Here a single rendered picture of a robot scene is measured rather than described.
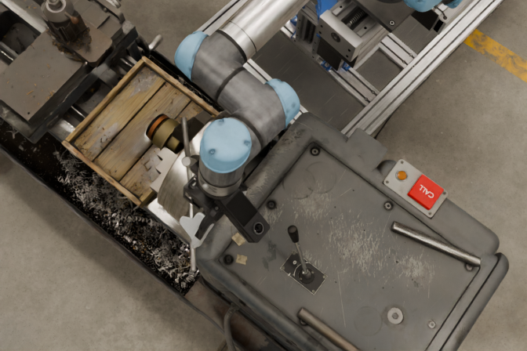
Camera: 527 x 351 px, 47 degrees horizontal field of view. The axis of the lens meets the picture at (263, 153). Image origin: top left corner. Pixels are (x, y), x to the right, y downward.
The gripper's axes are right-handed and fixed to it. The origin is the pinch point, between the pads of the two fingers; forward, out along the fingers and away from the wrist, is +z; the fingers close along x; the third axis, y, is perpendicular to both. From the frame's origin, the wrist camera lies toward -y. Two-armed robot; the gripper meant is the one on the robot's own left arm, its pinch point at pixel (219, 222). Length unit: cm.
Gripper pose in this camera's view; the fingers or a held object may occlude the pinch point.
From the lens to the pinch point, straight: 122.2
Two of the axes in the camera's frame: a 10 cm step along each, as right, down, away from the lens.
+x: -6.3, 6.6, -4.1
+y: -7.7, -6.2, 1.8
